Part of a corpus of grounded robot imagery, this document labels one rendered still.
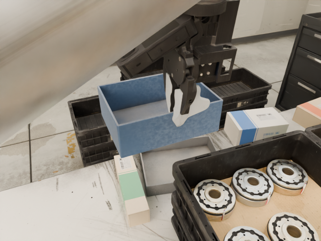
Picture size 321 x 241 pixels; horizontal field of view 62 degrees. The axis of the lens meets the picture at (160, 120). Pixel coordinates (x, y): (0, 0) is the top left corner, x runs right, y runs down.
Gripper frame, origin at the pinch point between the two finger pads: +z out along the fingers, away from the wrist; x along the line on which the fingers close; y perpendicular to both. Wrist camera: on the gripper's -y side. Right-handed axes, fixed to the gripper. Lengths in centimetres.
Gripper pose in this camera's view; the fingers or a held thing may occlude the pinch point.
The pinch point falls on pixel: (173, 119)
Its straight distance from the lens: 46.1
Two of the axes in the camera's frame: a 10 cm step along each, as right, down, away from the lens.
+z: -0.3, 7.6, 6.5
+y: 9.3, -2.1, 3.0
